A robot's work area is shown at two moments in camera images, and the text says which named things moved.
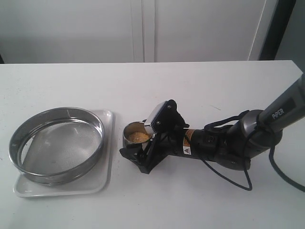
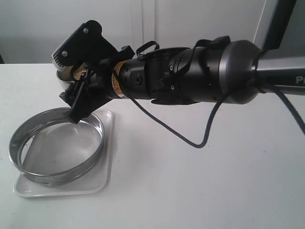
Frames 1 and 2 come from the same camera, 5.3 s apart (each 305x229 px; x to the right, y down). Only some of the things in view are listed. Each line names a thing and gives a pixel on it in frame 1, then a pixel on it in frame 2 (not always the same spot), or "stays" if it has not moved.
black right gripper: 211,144 -> 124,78
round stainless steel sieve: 55,145 stays
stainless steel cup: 134,133 -> 65,76
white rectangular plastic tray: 99,178 stays
